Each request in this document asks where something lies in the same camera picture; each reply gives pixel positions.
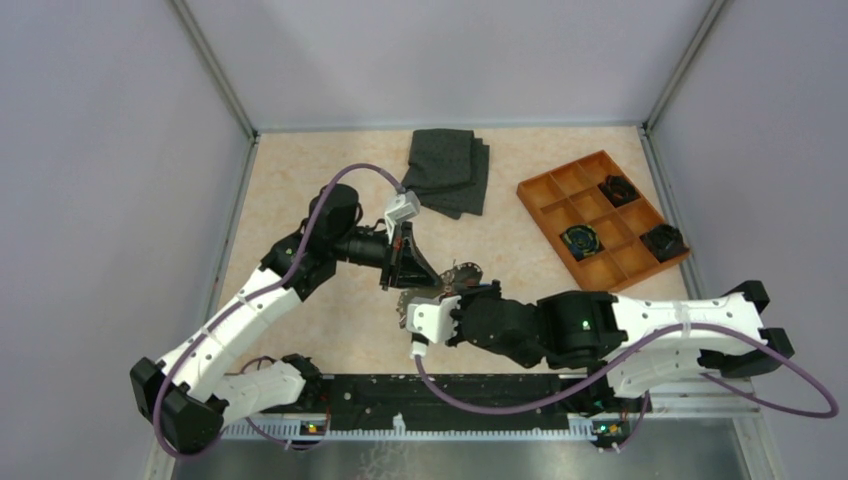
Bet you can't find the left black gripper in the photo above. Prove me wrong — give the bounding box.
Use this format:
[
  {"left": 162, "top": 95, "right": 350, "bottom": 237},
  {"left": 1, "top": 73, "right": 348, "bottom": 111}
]
[{"left": 332, "top": 221, "right": 443, "bottom": 291}]

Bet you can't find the dark grey folded cloth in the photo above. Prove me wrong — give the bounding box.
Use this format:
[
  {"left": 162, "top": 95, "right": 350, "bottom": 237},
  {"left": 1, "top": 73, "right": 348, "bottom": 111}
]
[{"left": 402, "top": 129, "right": 490, "bottom": 219}]

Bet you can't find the purple cable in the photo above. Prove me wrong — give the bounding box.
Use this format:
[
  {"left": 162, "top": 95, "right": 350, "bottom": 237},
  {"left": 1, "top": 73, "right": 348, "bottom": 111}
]
[
  {"left": 409, "top": 322, "right": 841, "bottom": 420},
  {"left": 152, "top": 163, "right": 409, "bottom": 460}
]

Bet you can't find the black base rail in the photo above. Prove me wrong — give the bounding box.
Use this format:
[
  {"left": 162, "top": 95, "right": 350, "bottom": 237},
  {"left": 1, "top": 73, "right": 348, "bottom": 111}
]
[{"left": 274, "top": 374, "right": 651, "bottom": 434}]

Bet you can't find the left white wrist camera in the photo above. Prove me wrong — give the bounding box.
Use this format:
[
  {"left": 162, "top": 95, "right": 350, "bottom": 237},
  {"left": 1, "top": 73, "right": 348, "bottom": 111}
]
[{"left": 383, "top": 190, "right": 421, "bottom": 230}]

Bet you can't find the black rolled belt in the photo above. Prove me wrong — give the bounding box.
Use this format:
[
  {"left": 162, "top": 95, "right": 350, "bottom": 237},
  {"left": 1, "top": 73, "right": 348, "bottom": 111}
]
[{"left": 598, "top": 175, "right": 641, "bottom": 208}]

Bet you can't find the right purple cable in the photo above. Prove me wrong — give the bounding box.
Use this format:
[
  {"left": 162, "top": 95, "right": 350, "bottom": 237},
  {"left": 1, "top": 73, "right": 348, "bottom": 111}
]
[{"left": 409, "top": 322, "right": 841, "bottom": 420}]

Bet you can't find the blue yellow rolled tie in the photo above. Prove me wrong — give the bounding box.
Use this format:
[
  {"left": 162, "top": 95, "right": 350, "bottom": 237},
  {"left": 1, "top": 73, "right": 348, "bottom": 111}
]
[{"left": 560, "top": 224, "right": 604, "bottom": 261}]

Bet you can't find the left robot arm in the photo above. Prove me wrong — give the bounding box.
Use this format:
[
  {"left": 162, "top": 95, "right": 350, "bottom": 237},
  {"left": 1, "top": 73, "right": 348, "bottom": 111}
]
[{"left": 130, "top": 184, "right": 441, "bottom": 457}]

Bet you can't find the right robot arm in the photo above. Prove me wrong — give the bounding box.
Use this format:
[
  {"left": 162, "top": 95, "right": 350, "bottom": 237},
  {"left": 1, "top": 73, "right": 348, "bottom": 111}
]
[{"left": 446, "top": 280, "right": 795, "bottom": 412}]

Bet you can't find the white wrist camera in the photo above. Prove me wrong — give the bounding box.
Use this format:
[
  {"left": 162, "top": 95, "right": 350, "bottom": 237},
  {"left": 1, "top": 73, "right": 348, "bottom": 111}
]
[
  {"left": 383, "top": 190, "right": 421, "bottom": 230},
  {"left": 405, "top": 296, "right": 461, "bottom": 343}
]

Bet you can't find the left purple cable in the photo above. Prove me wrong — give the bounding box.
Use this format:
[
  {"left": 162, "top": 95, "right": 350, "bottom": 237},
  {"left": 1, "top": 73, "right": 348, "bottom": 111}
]
[{"left": 152, "top": 163, "right": 409, "bottom": 460}]

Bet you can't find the metal key holder plate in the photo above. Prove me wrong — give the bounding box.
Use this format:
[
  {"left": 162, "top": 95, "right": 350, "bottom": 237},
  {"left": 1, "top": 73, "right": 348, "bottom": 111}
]
[{"left": 396, "top": 262, "right": 483, "bottom": 329}]

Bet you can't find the black rolled strap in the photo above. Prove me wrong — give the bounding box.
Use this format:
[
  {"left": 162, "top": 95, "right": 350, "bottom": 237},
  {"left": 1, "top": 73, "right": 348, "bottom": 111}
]
[{"left": 639, "top": 223, "right": 689, "bottom": 262}]

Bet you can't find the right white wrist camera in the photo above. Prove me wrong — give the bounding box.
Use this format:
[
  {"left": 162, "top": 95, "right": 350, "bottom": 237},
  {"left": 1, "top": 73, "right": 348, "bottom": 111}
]
[{"left": 405, "top": 296, "right": 461, "bottom": 343}]

